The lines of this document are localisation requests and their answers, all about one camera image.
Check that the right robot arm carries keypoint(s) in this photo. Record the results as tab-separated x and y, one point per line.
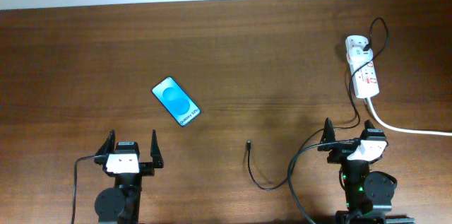
368	193

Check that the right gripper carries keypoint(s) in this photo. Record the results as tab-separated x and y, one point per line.
342	152

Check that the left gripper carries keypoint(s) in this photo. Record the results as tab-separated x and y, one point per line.
147	167

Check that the white USB charger plug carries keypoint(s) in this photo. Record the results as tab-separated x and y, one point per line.
356	55

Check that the white power strip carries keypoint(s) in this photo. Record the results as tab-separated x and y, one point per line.
364	76

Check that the blue Samsung Galaxy smartphone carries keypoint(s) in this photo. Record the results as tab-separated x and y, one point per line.
175	100

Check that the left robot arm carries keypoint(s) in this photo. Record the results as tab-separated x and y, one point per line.
121	203

